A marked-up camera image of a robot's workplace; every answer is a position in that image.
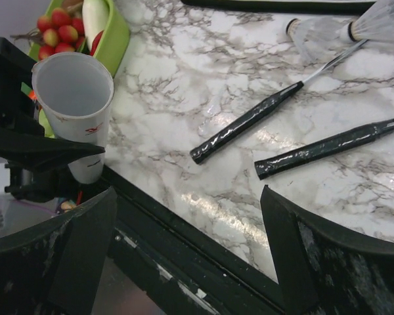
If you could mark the black-handled badminton racket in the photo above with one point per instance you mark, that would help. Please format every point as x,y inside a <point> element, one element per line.
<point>353,138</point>
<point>266,107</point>

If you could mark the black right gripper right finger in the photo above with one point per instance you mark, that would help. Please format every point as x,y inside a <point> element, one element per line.
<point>323,267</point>

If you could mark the white shuttlecock tube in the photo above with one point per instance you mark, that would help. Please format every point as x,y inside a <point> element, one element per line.
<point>75,91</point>

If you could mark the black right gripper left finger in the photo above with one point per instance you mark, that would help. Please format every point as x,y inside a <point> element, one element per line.
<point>54,267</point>

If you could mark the white plastic shuttlecock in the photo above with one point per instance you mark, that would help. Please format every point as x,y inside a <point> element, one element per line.
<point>376,24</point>
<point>313,37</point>

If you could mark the black sport racket bag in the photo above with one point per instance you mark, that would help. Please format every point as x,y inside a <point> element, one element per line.
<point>302,7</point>

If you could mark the white radish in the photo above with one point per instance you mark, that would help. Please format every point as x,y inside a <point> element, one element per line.
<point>95,15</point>

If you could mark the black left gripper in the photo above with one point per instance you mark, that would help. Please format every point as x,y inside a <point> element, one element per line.
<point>38,165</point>

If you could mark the green vegetable tray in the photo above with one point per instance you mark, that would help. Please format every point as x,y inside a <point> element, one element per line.
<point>113,41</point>

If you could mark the red cherry tomato bunch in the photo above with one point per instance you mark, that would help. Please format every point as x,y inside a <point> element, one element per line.
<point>62,31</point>

